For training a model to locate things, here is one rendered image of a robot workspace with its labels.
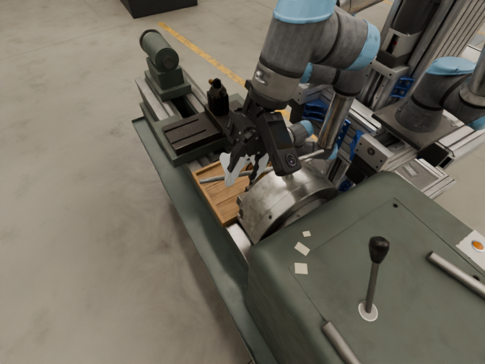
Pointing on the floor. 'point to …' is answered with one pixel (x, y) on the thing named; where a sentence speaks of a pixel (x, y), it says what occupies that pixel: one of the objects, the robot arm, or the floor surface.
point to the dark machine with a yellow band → (154, 6)
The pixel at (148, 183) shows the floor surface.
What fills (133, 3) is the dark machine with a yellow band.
